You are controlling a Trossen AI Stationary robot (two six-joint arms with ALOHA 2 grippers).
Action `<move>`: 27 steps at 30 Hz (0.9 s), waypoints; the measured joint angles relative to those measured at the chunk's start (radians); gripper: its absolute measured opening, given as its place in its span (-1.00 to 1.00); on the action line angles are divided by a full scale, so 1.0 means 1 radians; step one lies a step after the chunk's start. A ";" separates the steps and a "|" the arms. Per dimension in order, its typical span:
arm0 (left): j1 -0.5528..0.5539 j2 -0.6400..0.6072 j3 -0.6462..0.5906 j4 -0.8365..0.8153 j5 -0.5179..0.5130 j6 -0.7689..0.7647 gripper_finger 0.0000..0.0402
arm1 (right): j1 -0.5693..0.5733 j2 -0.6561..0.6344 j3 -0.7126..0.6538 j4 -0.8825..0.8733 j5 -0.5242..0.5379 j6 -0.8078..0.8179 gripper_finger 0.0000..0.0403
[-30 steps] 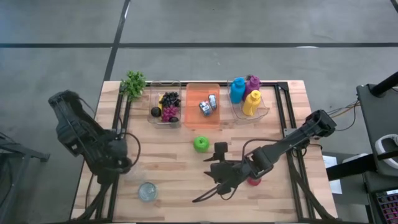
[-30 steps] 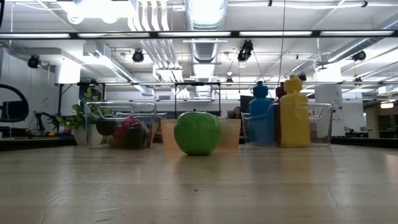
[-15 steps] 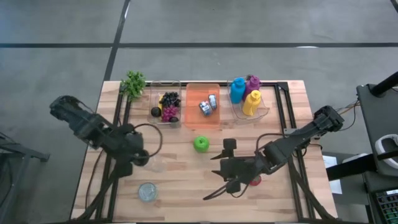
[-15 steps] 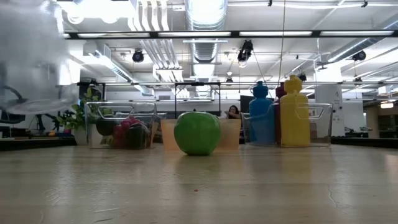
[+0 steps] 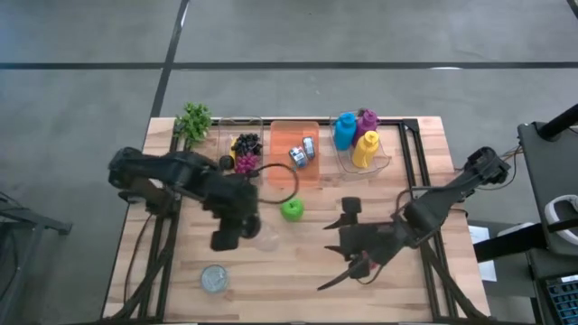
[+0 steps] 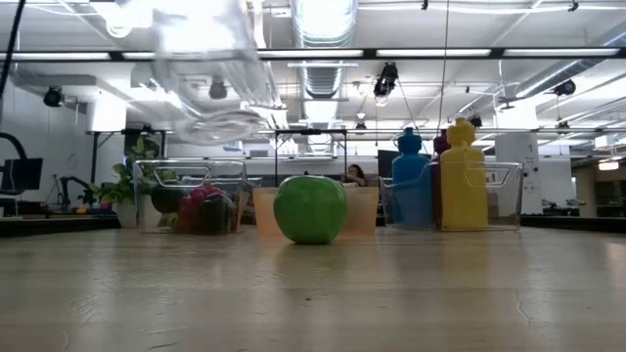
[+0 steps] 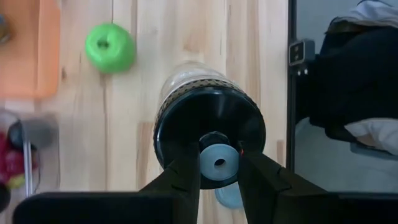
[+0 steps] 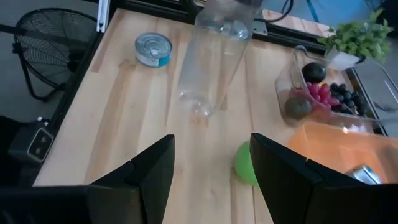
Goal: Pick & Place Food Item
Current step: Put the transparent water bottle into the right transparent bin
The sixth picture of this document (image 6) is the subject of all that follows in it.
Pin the black aluminium table frame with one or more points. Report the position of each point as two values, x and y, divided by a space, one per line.
49 227

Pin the blue squeeze bottle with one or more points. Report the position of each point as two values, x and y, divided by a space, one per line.
411 186

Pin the green toy apple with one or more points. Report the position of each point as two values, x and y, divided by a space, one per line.
309 210

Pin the orange plastic bin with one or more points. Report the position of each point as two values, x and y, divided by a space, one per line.
261 215

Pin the black background machine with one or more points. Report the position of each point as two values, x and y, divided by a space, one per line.
22 176

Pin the red toy grape bunch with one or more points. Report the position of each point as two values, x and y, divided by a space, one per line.
195 200

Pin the person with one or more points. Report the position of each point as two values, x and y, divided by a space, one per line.
357 175

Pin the green potted plant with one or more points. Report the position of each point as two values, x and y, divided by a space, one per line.
122 188

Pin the yellow squeeze bottle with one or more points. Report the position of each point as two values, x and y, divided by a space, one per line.
464 186

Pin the black ceiling spotlight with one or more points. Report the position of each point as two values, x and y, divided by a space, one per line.
386 78
478 121
217 90
53 96
565 87

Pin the clear plastic bin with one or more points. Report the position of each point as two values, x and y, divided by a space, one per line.
508 195
225 171

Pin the magenta squeeze bottle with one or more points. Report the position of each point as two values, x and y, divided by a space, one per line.
440 146

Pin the black background monitor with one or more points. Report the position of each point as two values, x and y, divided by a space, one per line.
385 163

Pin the dark brown round fruit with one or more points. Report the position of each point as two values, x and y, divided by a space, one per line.
215 217
166 198

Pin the black overhead light beam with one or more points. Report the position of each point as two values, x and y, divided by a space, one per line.
496 52

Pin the small black background robot arm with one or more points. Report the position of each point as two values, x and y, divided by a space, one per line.
73 183

